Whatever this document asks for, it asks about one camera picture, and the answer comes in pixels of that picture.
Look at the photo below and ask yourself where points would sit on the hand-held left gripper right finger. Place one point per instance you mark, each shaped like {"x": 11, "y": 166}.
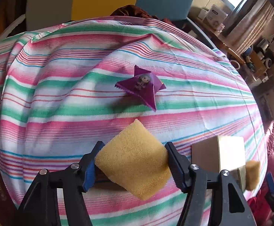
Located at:
{"x": 178, "y": 169}

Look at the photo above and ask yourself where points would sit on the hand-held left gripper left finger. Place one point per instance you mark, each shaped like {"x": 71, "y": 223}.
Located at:
{"x": 90, "y": 169}

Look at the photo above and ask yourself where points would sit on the small yellow sponge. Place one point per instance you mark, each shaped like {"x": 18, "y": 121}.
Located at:
{"x": 253, "y": 174}

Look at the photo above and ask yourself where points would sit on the cream paper box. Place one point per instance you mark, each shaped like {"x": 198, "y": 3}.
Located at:
{"x": 212, "y": 153}

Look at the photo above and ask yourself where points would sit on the large yellow sponge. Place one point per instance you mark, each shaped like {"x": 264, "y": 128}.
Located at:
{"x": 132, "y": 160}

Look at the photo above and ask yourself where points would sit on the purple snack packet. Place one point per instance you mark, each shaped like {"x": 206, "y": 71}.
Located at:
{"x": 141, "y": 84}

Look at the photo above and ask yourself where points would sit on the striped bed sheet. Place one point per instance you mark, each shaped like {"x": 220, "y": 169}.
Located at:
{"x": 80, "y": 98}

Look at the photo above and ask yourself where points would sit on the brown cardboard box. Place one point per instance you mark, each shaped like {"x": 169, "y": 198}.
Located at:
{"x": 257, "y": 62}

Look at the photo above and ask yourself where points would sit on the black speaker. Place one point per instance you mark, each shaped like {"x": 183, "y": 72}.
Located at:
{"x": 268, "y": 60}

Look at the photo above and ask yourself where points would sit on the blue round object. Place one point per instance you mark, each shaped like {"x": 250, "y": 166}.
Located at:
{"x": 248, "y": 50}

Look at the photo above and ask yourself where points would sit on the wooden desk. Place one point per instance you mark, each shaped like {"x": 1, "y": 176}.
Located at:
{"x": 219, "y": 40}

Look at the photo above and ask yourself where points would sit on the grey clothes hanger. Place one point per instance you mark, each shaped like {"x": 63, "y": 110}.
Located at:
{"x": 272, "y": 38}

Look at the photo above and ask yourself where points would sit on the small pink container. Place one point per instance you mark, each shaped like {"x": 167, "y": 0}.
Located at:
{"x": 221, "y": 27}

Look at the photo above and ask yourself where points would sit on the small white container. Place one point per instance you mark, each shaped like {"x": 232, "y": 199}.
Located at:
{"x": 202, "y": 14}

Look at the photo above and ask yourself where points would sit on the white printed cardboard box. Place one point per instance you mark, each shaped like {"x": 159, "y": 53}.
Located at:
{"x": 215, "y": 14}

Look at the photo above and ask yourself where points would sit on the patterned curtain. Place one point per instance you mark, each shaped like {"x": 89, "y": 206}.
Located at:
{"x": 252, "y": 23}

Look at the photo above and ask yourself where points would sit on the dark red cloth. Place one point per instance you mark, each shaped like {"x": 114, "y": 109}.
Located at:
{"x": 132, "y": 11}

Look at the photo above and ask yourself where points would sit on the grey yellow blue headboard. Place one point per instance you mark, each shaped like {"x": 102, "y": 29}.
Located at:
{"x": 99, "y": 0}

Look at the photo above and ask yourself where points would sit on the white curved frame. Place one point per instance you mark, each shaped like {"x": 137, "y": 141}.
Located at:
{"x": 235, "y": 64}

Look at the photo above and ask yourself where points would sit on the grey bed rail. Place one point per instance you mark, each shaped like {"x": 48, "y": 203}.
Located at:
{"x": 198, "y": 28}

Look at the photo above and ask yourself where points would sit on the white bed rail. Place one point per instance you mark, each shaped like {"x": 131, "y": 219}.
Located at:
{"x": 12, "y": 26}

